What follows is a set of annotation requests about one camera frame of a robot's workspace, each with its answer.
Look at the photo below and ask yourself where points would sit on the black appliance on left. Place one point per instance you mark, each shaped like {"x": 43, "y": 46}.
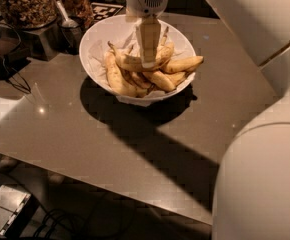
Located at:
{"x": 14, "y": 54}

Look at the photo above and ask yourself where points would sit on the white spoon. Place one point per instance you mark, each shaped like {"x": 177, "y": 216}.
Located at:
{"x": 66, "y": 20}

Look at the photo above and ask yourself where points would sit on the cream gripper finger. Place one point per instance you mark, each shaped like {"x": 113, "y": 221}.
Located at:
{"x": 148, "y": 34}

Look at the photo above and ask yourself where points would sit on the large glass nut jar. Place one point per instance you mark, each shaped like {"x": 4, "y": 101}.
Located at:
{"x": 28, "y": 14}

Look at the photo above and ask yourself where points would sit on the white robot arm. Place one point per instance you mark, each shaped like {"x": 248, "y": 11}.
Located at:
{"x": 251, "y": 197}

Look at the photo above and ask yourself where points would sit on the white bowl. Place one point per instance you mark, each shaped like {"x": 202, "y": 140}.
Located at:
{"x": 110, "y": 29}

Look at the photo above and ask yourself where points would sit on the black white marker tag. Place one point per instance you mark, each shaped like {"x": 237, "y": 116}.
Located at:
{"x": 103, "y": 11}

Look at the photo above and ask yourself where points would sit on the dark cup with spoon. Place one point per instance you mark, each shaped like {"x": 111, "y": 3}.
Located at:
{"x": 71, "y": 36}

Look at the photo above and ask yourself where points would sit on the left yellow banana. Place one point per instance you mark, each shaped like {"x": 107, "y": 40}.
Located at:
{"x": 115, "y": 78}

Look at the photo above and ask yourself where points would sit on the curved yellow banana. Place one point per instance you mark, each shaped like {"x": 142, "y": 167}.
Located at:
{"x": 134, "y": 64}

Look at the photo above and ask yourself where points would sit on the middle yellow banana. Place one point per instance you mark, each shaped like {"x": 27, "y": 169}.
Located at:
{"x": 160, "y": 80}

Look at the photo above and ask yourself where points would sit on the right yellow banana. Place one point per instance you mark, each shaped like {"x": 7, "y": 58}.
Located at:
{"x": 187, "y": 64}

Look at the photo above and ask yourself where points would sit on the grey metal box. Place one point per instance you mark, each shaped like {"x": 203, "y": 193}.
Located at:
{"x": 12, "y": 203}

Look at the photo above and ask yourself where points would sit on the metal stand under jar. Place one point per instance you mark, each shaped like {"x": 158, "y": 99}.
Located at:
{"x": 43, "y": 43}

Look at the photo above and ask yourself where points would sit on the small glass snack jar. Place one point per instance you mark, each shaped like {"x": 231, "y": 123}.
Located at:
{"x": 81, "y": 9}

